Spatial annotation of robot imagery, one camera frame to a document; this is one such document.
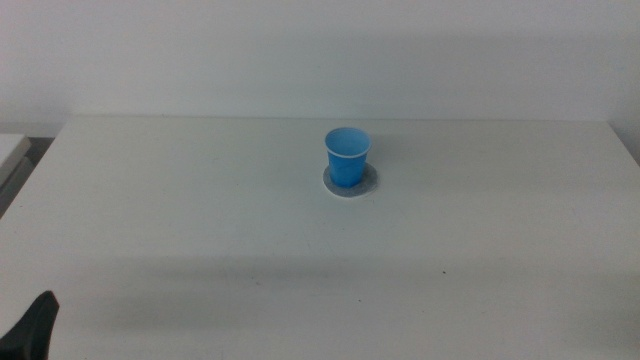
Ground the round grey felt cup mat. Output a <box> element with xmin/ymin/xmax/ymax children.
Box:
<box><xmin>322</xmin><ymin>162</ymin><xmax>379</xmax><ymax>199</ymax></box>

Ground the blue plastic cup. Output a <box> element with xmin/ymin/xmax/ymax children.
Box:
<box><xmin>324</xmin><ymin>126</ymin><xmax>373</xmax><ymax>189</ymax></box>

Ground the white side table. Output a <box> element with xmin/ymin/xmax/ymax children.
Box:
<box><xmin>0</xmin><ymin>133</ymin><xmax>35</xmax><ymax>217</ymax></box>

